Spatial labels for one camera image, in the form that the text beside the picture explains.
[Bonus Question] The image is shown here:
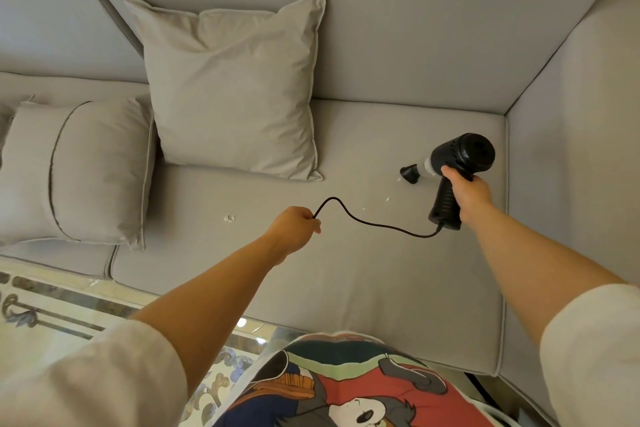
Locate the person's right hand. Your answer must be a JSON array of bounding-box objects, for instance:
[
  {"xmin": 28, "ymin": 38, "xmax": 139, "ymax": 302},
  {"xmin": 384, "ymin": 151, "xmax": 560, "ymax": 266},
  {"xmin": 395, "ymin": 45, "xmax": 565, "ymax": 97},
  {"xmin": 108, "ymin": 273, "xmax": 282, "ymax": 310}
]
[{"xmin": 441, "ymin": 165, "xmax": 494, "ymax": 228}]

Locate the person's left hand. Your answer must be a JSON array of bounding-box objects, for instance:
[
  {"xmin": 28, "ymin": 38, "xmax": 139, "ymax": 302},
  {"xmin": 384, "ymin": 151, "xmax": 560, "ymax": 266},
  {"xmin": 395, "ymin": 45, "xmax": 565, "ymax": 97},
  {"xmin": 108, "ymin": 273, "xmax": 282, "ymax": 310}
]
[{"xmin": 263, "ymin": 206, "xmax": 322, "ymax": 268}]

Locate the black handheld vacuum cleaner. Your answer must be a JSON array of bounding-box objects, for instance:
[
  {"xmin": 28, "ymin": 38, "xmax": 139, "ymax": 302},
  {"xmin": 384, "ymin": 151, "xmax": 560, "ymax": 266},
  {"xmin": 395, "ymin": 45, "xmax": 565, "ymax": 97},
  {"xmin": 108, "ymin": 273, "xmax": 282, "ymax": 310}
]
[{"xmin": 399, "ymin": 133, "xmax": 496, "ymax": 231}]

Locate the black vacuum power cord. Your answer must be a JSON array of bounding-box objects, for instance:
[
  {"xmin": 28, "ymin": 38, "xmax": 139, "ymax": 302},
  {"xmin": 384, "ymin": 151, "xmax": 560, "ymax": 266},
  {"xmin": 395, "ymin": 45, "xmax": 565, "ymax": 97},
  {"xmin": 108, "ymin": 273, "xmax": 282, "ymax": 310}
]
[{"xmin": 312, "ymin": 197, "xmax": 444, "ymax": 239}]

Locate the person's left forearm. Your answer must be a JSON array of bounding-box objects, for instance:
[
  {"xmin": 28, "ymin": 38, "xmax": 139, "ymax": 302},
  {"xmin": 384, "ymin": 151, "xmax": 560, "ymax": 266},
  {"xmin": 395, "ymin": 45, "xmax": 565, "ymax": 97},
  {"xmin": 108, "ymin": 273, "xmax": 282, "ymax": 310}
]
[{"xmin": 131, "ymin": 236, "xmax": 285, "ymax": 400}]

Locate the person's right forearm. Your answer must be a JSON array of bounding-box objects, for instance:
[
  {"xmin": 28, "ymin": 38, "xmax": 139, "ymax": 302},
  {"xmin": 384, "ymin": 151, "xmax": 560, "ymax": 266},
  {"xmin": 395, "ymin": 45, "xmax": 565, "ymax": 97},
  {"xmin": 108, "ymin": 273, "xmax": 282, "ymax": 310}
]
[{"xmin": 459, "ymin": 204, "xmax": 629, "ymax": 345}]

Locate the grey fabric sofa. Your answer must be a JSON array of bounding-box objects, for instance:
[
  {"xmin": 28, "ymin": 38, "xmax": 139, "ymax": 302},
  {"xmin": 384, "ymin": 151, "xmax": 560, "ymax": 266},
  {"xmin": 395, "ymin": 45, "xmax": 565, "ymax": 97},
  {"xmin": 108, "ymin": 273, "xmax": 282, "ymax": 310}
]
[{"xmin": 0, "ymin": 0, "xmax": 640, "ymax": 423}]

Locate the square grey throw pillow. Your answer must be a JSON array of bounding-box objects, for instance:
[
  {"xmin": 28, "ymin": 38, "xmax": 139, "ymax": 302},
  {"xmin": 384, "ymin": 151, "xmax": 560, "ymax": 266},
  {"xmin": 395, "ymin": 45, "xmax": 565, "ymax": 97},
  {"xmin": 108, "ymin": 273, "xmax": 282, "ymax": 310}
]
[{"xmin": 124, "ymin": 0, "xmax": 327, "ymax": 182}]

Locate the white cartoon print shirt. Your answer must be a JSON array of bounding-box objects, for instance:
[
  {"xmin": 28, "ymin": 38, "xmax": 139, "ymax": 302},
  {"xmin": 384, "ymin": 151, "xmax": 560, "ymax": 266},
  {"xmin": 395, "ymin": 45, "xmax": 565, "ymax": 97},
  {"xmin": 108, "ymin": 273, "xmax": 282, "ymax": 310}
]
[{"xmin": 0, "ymin": 284, "xmax": 640, "ymax": 427}]

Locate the grey pillow with dark piping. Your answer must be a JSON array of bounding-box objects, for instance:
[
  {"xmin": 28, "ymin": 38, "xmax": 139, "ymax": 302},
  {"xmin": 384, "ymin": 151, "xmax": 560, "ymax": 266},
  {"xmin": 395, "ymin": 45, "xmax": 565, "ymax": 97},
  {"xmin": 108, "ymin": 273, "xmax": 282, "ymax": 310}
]
[{"xmin": 0, "ymin": 97, "xmax": 157, "ymax": 251}]

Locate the grey cushion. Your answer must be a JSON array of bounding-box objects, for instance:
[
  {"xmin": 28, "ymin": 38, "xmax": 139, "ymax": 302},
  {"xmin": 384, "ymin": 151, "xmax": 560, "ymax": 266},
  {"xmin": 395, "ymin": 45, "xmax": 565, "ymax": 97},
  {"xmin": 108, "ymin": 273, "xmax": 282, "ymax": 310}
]
[{"xmin": 0, "ymin": 95, "xmax": 35, "ymax": 164}]

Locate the black floor cable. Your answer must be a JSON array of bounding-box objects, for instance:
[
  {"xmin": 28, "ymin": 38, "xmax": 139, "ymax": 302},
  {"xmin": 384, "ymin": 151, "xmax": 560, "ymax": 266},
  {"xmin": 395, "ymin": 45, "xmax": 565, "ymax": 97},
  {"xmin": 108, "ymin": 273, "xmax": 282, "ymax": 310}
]
[{"xmin": 467, "ymin": 372, "xmax": 502, "ymax": 410}]

